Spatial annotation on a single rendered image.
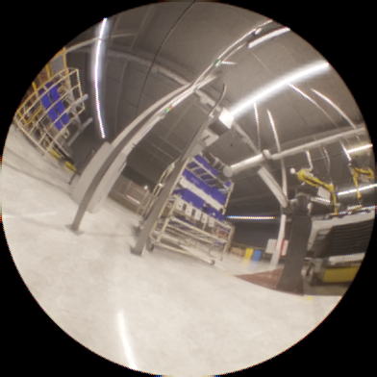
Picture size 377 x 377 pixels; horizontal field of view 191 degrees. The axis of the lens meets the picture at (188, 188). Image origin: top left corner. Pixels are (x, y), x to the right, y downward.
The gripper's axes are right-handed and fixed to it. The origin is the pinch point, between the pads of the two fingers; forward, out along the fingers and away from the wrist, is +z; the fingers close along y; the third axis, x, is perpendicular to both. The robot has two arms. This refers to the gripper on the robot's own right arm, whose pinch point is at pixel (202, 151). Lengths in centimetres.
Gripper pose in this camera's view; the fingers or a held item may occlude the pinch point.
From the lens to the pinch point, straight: 119.5
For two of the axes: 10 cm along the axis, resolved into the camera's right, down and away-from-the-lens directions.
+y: 5.0, -1.4, -8.6
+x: -3.8, 8.5, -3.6
